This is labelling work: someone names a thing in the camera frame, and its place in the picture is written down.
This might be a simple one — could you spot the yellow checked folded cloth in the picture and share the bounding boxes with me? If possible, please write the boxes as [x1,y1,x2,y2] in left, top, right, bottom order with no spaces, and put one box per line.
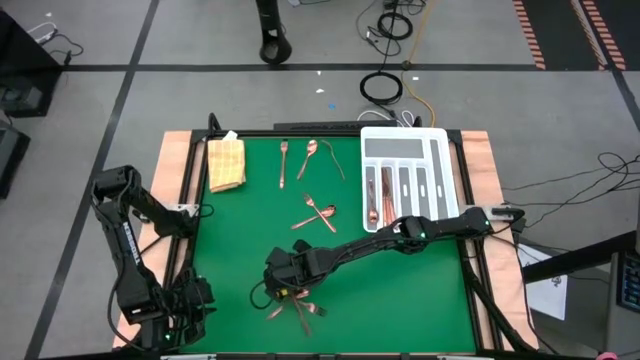
[206,138,248,194]

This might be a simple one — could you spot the black floor cables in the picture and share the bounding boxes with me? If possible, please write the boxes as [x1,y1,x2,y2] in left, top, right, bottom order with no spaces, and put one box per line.
[501,151,640,230]

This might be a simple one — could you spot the black flat bar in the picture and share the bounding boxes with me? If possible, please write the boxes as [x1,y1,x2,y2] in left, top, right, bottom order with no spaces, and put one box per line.
[273,119,400,132]

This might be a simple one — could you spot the black table frame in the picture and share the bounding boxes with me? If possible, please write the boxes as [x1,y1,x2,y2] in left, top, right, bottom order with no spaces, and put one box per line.
[164,112,501,360]

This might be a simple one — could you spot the grey control box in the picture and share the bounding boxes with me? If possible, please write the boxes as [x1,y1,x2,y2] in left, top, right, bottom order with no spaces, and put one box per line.
[605,249,640,357]

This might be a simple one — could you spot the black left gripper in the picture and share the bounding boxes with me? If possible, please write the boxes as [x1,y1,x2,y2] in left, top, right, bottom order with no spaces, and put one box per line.
[172,278,218,329]

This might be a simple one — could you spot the white cutlery tray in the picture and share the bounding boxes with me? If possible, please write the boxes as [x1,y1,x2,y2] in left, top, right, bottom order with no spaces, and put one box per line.
[359,125,462,235]

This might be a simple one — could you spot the black diagonal beam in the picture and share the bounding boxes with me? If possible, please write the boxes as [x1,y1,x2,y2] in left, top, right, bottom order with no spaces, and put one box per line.
[521,229,640,285]

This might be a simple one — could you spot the black hanging cable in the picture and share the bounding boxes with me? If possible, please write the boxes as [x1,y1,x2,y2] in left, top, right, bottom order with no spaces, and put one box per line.
[379,0,401,74]

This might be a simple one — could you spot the white floor cable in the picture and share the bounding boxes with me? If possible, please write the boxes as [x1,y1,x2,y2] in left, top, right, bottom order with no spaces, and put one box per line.
[356,108,417,127]

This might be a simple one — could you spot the white paper sheet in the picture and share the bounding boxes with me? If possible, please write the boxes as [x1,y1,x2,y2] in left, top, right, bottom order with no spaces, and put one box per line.
[517,244,569,322]

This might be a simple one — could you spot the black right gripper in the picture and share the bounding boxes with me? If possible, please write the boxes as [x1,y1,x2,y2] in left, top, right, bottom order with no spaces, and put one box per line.
[264,248,331,304]

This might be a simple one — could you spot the black stand post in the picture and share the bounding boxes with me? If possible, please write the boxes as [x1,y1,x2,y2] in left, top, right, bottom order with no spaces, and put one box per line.
[254,0,294,66]

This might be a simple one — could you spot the black equipment box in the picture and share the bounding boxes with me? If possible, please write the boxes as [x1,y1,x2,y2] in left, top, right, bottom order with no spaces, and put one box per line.
[0,122,32,200]

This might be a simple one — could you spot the yellow cable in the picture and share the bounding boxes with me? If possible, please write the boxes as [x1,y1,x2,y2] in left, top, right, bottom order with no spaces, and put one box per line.
[398,0,438,127]

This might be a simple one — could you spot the black equipment cart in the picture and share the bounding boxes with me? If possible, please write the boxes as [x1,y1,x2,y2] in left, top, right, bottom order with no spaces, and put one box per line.
[0,9,64,119]

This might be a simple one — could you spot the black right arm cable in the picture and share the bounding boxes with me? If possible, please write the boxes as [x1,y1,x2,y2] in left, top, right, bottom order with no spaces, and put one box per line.
[248,278,275,312]

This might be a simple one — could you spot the coiled black cable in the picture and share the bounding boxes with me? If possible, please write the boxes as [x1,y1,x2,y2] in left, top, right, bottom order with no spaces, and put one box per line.
[374,10,415,42]
[358,70,405,107]

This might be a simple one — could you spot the black cable conduit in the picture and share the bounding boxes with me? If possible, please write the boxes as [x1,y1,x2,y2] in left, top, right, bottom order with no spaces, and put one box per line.
[457,234,539,354]

